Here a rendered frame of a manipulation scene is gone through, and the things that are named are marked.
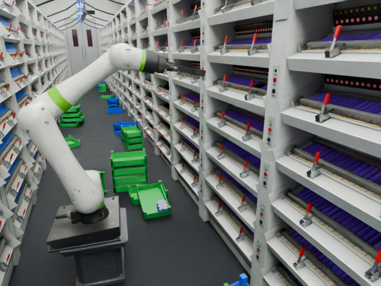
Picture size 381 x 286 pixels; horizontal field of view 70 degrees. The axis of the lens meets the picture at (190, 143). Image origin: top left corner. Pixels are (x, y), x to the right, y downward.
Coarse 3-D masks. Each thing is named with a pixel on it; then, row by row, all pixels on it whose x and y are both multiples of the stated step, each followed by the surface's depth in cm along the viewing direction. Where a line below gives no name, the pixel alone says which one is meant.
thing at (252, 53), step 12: (252, 24) 140; (264, 24) 131; (228, 36) 161; (240, 36) 154; (252, 36) 144; (264, 36) 135; (216, 48) 159; (228, 48) 144; (240, 48) 138; (252, 48) 120; (264, 48) 120; (216, 60) 152; (228, 60) 138; (240, 60) 128; (252, 60) 118; (264, 60) 111
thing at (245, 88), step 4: (220, 80) 164; (220, 84) 161; (224, 84) 158; (228, 84) 152; (232, 84) 148; (236, 84) 146; (232, 88) 147; (236, 88) 146; (240, 88) 142; (244, 88) 138; (248, 88) 134; (252, 88) 132; (256, 88) 130; (256, 92) 129; (260, 92) 126; (264, 92) 123
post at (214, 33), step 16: (208, 0) 151; (224, 0) 154; (208, 32) 156; (224, 32) 160; (208, 64) 162; (224, 64) 166; (208, 96) 169; (208, 128) 175; (208, 160) 183; (208, 192) 191
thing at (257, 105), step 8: (224, 72) 167; (240, 72) 158; (208, 80) 165; (216, 80) 165; (208, 88) 166; (216, 88) 161; (216, 96) 157; (224, 96) 146; (232, 96) 138; (240, 96) 134; (264, 96) 111; (240, 104) 133; (248, 104) 125; (256, 104) 119; (264, 104) 112; (256, 112) 122; (264, 112) 115
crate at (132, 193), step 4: (160, 180) 242; (128, 188) 231; (132, 188) 234; (164, 188) 234; (128, 192) 232; (132, 192) 235; (136, 192) 237; (164, 192) 235; (132, 196) 216; (136, 196) 230; (132, 200) 216; (136, 200) 217; (132, 204) 217; (136, 204) 218
